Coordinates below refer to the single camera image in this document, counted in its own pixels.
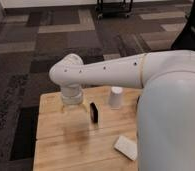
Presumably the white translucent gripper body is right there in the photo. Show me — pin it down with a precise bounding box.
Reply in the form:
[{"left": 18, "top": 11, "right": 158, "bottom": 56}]
[{"left": 61, "top": 85, "right": 83, "bottom": 113}]

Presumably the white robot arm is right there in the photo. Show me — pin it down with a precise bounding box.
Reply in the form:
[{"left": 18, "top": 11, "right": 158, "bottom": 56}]
[{"left": 49, "top": 50, "right": 195, "bottom": 171}]

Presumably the black tape roll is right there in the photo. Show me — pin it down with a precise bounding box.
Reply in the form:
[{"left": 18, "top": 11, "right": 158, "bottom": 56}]
[{"left": 90, "top": 103, "right": 99, "bottom": 123}]

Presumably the white plastic cup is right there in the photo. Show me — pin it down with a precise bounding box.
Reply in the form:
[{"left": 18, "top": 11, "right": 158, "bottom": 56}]
[{"left": 108, "top": 86, "right": 123, "bottom": 109}]

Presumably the white sponge block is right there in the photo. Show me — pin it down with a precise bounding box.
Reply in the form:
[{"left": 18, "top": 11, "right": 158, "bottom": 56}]
[{"left": 114, "top": 136, "right": 137, "bottom": 161}]

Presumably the black office chair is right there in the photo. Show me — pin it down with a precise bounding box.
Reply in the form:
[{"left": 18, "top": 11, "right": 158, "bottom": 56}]
[{"left": 171, "top": 0, "right": 195, "bottom": 51}]

